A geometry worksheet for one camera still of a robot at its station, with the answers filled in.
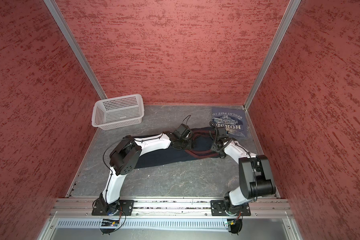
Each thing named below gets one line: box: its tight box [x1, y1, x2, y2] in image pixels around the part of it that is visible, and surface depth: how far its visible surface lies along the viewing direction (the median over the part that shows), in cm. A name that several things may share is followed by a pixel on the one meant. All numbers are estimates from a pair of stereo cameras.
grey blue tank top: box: [211, 107, 247, 138], surface depth 112 cm
